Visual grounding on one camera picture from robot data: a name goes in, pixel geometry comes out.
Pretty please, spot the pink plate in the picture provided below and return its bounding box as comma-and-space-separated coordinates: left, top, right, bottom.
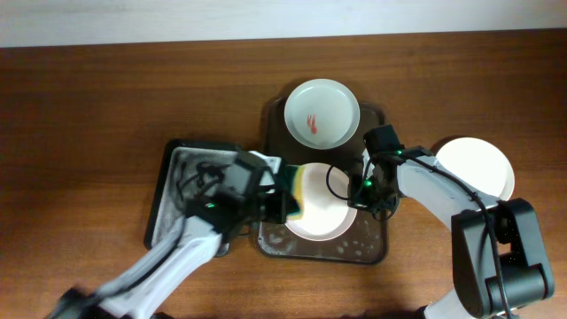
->
285, 163, 357, 242

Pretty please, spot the cream white plate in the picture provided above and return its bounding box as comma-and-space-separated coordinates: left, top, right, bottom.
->
436, 137, 515, 200

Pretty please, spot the small black metal tray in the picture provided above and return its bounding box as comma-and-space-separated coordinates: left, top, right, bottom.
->
144, 139, 239, 250

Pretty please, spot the light green plate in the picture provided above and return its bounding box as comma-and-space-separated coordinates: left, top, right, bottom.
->
283, 79, 361, 150

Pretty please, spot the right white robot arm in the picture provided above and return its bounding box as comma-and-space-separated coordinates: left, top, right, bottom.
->
348, 145, 555, 318

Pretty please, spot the brown plastic serving tray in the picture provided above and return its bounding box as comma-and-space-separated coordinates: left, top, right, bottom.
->
252, 97, 388, 265

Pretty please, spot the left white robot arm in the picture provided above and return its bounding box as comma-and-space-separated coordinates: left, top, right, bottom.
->
49, 158, 299, 318

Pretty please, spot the yellow green sponge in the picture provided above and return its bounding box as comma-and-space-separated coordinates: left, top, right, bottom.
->
283, 165, 305, 221

